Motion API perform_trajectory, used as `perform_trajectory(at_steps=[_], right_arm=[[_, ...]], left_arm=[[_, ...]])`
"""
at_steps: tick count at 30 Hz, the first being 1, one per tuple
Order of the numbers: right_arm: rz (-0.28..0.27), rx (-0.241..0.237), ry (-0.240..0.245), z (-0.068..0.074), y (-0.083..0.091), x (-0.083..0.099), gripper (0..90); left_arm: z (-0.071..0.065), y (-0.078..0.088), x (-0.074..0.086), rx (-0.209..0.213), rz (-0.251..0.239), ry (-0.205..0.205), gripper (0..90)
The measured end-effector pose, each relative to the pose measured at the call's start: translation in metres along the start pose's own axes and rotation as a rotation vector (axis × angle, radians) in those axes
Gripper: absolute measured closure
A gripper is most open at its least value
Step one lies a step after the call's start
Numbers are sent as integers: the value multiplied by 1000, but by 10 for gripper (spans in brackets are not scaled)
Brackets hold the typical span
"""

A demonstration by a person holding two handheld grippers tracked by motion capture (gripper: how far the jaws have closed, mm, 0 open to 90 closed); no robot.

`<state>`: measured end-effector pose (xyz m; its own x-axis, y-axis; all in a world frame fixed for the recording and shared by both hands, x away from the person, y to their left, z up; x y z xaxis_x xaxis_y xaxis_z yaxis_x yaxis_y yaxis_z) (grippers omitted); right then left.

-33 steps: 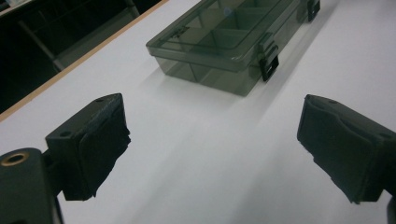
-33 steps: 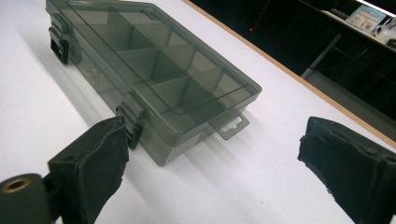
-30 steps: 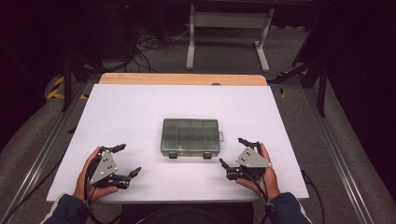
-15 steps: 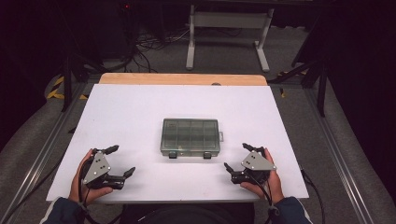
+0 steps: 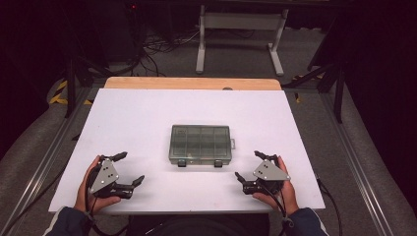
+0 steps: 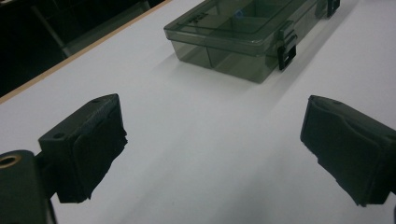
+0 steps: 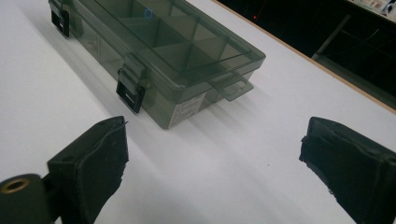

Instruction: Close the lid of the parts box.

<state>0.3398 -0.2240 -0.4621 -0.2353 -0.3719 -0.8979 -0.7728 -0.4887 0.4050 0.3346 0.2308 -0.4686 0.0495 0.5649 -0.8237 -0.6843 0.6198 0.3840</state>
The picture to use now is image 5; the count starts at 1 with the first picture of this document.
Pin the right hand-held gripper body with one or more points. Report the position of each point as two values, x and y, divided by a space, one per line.
268 172

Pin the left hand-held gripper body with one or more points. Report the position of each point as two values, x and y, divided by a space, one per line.
105 177

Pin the clear plastic compartment box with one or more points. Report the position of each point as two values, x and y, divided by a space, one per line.
200 142

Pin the person's left hand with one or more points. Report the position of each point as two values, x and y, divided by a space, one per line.
83 200

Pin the person's right hand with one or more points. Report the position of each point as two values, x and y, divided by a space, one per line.
288 196

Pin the white table board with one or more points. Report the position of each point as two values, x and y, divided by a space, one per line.
137 114

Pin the person's dark lap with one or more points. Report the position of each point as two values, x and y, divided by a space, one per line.
203 226

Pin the black metal stand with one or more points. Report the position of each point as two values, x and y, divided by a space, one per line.
70 88
339 95

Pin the yellow black hazard tape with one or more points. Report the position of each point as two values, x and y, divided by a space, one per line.
57 97

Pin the dark equipment with red light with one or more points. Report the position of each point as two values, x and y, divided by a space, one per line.
126 29

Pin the aluminium floor rail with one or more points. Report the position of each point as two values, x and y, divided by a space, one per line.
49 157
357 164

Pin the grey metal stand frame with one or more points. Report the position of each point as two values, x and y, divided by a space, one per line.
242 20

